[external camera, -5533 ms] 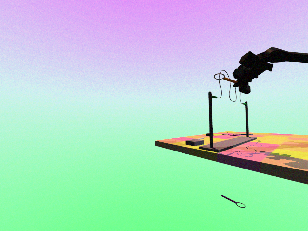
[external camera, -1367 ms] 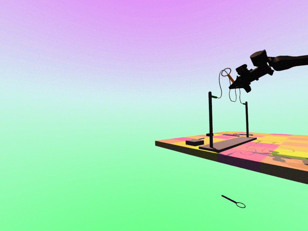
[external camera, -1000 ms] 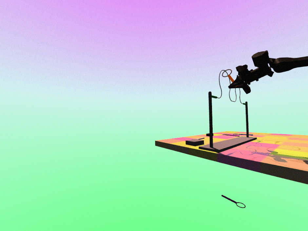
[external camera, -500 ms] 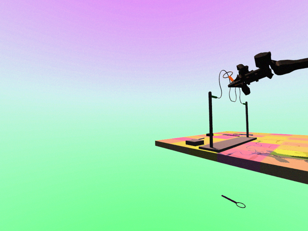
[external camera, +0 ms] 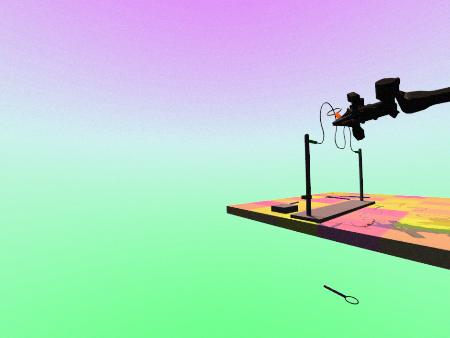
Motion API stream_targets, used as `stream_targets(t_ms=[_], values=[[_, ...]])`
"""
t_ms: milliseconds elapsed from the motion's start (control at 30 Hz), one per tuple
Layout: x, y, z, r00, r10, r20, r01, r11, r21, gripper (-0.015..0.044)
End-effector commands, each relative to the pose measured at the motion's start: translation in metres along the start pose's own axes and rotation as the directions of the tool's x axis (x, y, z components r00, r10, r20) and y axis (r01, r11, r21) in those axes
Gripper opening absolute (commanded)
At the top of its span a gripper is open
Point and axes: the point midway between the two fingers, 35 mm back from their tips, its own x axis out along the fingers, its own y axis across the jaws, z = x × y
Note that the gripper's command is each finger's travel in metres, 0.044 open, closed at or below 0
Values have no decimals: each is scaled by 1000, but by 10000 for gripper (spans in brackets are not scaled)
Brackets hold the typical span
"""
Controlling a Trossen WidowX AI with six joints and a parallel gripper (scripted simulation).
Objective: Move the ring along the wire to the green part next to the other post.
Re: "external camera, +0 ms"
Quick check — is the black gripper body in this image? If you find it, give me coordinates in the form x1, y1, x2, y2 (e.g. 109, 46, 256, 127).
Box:
347, 92, 380, 141

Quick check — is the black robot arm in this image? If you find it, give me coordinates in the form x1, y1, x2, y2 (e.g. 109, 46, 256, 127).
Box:
375, 77, 450, 118

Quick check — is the orange-brown handle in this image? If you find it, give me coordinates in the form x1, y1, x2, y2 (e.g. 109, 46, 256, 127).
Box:
327, 108, 347, 124

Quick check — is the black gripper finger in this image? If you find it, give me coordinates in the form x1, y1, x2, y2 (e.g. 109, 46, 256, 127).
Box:
333, 120, 355, 129
332, 108, 354, 124

